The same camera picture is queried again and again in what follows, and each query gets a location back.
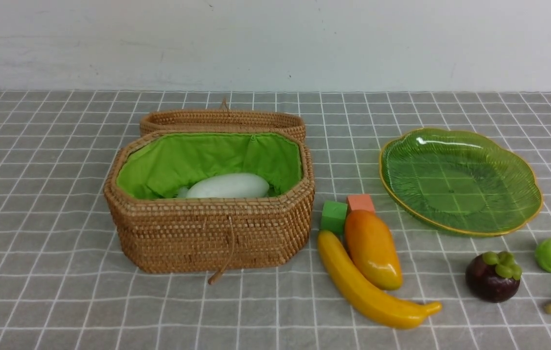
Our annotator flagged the orange toy mango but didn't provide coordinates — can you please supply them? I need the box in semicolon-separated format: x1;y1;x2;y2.
344;209;403;291

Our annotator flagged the yellow toy banana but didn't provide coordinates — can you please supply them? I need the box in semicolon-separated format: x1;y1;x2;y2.
317;230;443;329

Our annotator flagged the purple toy mangosteen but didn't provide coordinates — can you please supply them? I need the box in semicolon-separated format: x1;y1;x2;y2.
465;251;522;303

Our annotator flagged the green foam cube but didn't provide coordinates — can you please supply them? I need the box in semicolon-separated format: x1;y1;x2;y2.
319;201;348;235

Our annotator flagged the woven rattan basket lid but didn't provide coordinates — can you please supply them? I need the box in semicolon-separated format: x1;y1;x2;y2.
139;100;306;142

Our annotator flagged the orange foam cube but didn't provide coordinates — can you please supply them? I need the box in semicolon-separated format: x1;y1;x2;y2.
346;193;375;213

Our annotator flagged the woven rattan basket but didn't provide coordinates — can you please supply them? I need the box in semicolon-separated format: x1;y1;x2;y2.
104;128;315;283

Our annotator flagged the green glass leaf plate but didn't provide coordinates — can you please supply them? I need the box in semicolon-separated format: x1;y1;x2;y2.
378;128;543;237

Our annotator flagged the grey checkered tablecloth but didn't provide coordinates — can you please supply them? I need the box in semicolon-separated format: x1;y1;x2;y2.
0;90;551;350

